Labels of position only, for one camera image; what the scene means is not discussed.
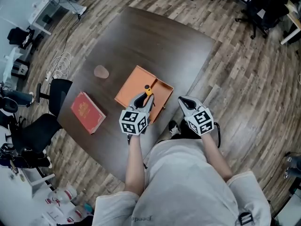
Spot orange box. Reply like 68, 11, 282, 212
114, 65, 174, 124

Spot white plastic bag red print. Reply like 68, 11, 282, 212
47, 187, 78, 207

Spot white cable bundle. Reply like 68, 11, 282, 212
46, 51, 72, 82

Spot red hardcover book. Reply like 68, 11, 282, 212
71, 91, 107, 135

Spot person's black white shoe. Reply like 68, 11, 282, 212
168, 120, 182, 136

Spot person's left forearm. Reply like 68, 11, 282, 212
124, 134, 145, 196

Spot person's right forearm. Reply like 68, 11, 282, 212
201, 128, 233, 182

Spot black strap buckle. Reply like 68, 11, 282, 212
238, 212, 256, 226

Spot small yellow tool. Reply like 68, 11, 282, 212
144, 84, 156, 108

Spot white desk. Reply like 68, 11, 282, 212
0, 166, 56, 226
28, 0, 62, 36

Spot white cloth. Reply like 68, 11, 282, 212
3, 47, 23, 76

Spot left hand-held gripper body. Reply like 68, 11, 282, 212
119, 106, 151, 136

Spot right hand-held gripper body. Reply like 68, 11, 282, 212
184, 106, 214, 137

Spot person's grey t-shirt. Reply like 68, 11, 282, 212
93, 139, 272, 226

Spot black strap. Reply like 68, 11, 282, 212
213, 122, 222, 148

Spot person's black trousers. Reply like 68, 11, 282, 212
180, 121, 203, 140

